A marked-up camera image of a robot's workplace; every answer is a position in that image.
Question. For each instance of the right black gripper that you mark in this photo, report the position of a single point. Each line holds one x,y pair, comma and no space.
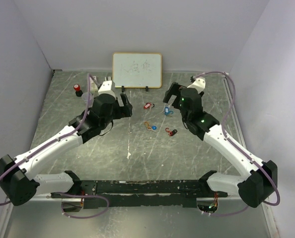
175,89

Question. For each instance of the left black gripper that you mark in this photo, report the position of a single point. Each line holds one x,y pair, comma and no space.
123,111

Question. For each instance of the red tag key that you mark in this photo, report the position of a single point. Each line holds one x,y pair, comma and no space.
147,105

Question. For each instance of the orange S carabiner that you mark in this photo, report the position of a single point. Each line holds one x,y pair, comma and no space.
147,125

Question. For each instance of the black tag key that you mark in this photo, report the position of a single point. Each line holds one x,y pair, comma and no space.
173,132

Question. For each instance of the red S carabiner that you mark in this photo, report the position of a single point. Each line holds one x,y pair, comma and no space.
168,131

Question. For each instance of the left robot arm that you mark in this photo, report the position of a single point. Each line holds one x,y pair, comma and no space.
21,178

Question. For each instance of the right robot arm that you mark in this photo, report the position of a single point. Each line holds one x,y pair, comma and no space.
257,179

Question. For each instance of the small whiteboard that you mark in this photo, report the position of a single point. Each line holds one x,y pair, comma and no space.
137,70

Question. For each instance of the white green box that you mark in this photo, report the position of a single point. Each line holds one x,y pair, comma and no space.
94,85

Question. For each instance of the clear plastic cup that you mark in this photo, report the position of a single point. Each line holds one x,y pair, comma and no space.
87,97

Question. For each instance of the red black stamp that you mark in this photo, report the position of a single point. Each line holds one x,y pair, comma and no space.
78,90

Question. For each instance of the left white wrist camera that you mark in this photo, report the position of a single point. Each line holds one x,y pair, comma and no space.
107,87

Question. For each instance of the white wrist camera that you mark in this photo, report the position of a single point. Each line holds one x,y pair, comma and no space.
198,83
107,87

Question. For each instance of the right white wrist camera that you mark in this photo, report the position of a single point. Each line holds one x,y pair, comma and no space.
198,83

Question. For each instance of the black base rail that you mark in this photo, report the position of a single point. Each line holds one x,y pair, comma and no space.
173,200

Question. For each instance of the right aluminium side rail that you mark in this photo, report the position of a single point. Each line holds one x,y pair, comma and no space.
267,210

